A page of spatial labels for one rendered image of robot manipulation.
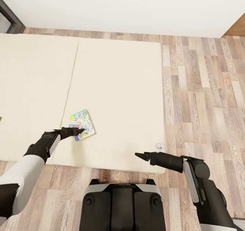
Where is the board game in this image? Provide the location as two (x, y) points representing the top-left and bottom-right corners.
(69, 109), (96, 141)

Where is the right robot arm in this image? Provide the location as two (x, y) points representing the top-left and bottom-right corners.
(135, 142), (237, 231)

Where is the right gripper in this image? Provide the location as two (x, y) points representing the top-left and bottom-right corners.
(135, 152), (172, 170)

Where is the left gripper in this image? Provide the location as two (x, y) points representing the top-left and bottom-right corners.
(62, 127), (84, 138)

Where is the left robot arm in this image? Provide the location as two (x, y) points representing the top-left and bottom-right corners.
(0, 120), (84, 226)

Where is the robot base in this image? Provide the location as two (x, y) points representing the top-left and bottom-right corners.
(79, 179), (166, 231)

